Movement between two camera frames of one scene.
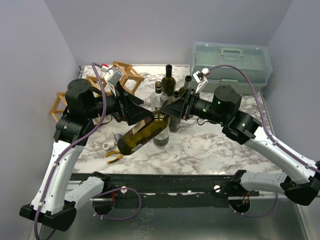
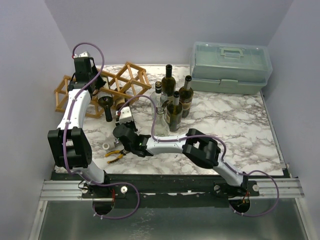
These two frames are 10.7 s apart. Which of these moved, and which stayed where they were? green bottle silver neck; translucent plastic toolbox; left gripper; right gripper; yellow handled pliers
Moved: right gripper; left gripper
Stayed: translucent plastic toolbox; yellow handled pliers; green bottle silver neck
